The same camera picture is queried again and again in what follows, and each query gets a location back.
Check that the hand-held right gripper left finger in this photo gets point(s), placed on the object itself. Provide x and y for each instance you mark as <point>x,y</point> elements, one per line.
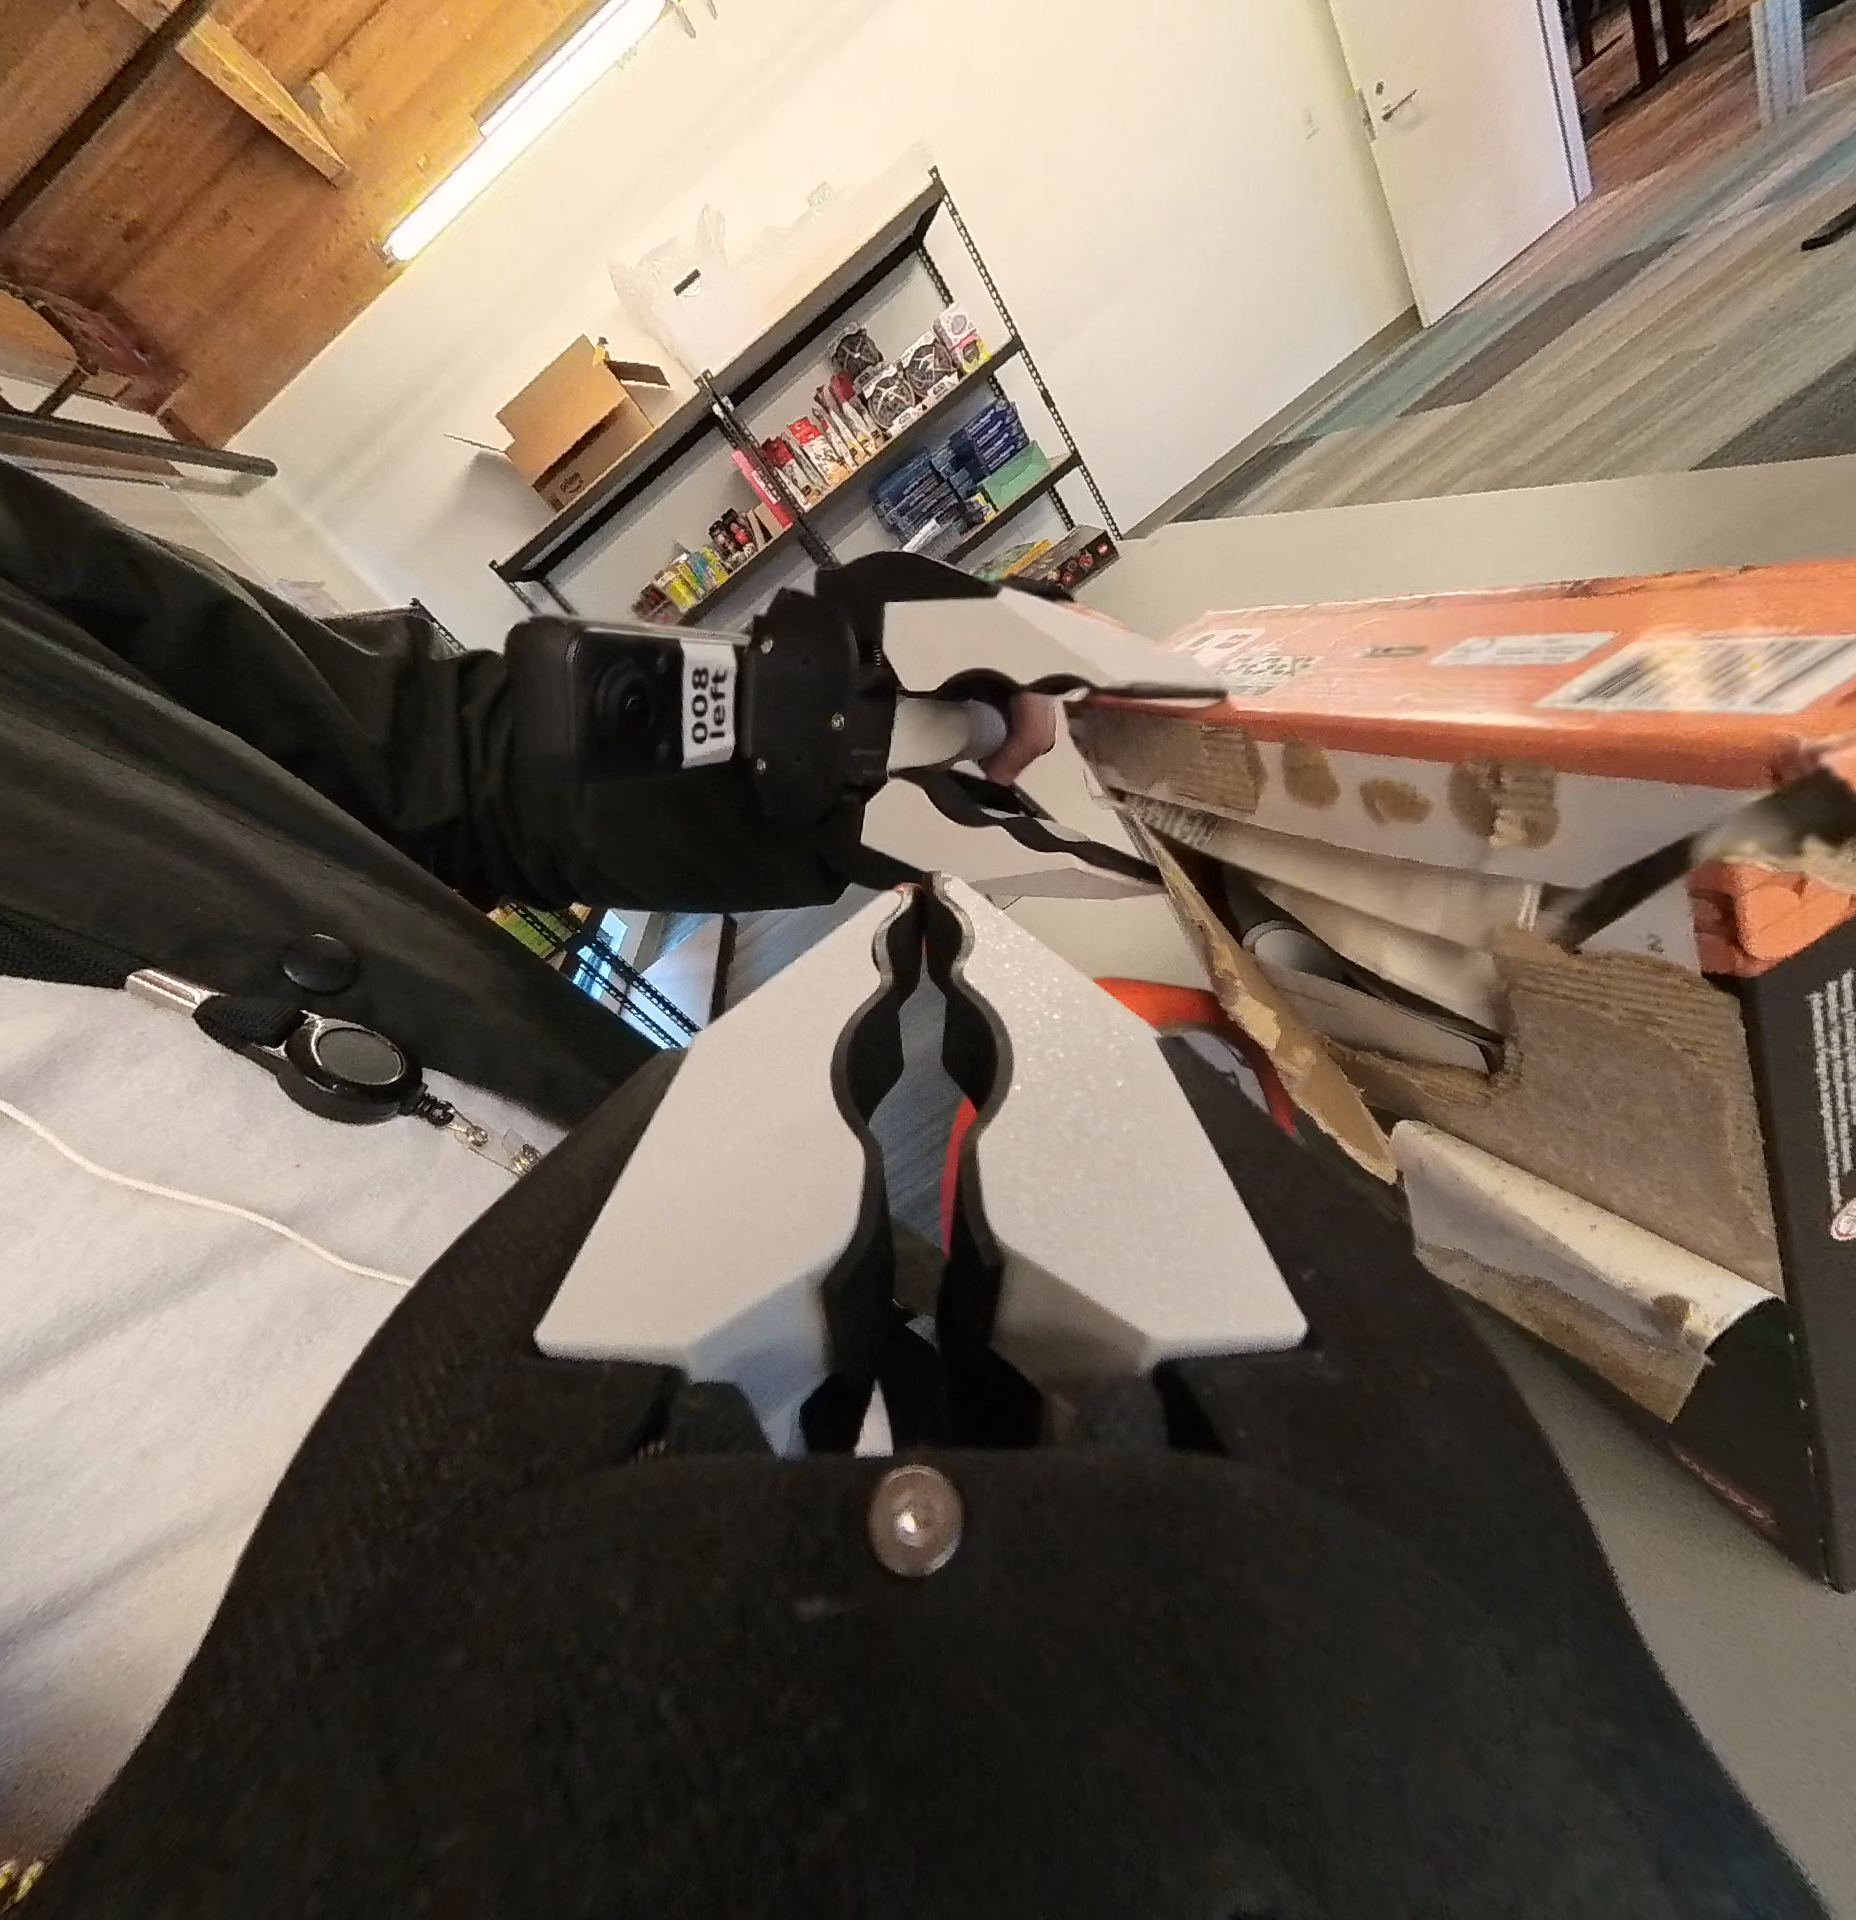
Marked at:
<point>706,1202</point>

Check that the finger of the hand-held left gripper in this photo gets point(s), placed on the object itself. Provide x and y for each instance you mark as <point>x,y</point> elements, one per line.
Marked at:
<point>1004,822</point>
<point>1018,642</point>

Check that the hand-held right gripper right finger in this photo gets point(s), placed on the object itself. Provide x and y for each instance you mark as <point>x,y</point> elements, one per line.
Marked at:
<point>1137,1202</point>

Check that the orange masking tape roll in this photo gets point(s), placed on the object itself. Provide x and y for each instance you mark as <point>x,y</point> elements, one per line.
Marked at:
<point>1155,994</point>

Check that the white paper bag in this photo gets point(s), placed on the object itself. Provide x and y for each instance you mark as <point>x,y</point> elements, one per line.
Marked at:
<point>1367,903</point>

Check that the black orchid lego box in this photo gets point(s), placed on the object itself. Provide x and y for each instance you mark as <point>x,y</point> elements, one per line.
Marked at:
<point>1827,1202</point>

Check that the shelved stack of toy boxes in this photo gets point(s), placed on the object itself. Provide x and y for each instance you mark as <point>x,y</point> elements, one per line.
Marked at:
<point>941,479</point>

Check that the brown cardboard box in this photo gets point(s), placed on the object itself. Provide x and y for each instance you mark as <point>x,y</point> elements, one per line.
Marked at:
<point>571,437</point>

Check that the black badge reel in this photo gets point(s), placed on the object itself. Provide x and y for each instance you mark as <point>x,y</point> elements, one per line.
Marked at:
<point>348,1056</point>

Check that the black metal shelf rack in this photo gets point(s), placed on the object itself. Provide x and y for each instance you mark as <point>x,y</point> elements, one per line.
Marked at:
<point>826,288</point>

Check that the clear plastic storage bin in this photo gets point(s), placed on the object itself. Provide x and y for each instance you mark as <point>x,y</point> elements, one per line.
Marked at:
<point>689,301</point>

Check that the long ceiling light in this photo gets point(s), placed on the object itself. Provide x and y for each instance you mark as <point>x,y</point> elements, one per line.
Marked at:
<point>527,112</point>

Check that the person's black jacket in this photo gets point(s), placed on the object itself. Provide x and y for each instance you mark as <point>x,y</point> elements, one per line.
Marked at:
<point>147,747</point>

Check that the white door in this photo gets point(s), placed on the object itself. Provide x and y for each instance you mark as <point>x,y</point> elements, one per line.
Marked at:
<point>1468,152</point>

